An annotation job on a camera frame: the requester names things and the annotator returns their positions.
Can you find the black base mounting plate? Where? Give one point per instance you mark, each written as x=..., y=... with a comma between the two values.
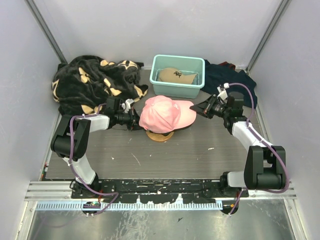
x=157, y=191

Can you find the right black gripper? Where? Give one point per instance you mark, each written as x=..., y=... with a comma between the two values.
x=206, y=108

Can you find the left aluminium corner post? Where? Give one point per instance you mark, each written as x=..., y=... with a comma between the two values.
x=45, y=29

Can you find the right aluminium corner post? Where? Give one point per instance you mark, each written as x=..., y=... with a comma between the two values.
x=279, y=12

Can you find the navy blue sweater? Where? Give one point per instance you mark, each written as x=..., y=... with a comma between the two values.
x=219, y=74

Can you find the green baseball cap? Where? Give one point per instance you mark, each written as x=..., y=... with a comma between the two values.
x=180, y=129

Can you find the pink baseball cap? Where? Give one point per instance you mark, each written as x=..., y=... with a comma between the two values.
x=162, y=115

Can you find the black floral fleece blanket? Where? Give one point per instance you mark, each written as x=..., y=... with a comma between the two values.
x=83, y=86

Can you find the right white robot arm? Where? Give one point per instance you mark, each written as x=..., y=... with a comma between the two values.
x=265, y=165

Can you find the teal plastic bin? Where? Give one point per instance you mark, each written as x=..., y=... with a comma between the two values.
x=185, y=64

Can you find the tan baseball cap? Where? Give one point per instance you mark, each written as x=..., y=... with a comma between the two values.
x=173, y=75

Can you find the aluminium corner post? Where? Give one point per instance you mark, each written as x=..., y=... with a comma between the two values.
x=45, y=29
x=279, y=12

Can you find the white slotted cable duct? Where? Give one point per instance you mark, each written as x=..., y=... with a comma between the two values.
x=95, y=206

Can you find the aluminium front rail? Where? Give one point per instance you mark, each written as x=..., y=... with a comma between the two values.
x=60, y=190

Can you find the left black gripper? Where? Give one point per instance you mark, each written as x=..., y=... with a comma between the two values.
x=135, y=121

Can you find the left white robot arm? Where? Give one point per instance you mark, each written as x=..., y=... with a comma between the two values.
x=70, y=140

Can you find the wooden hat stand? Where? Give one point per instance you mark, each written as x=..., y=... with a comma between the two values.
x=160, y=138

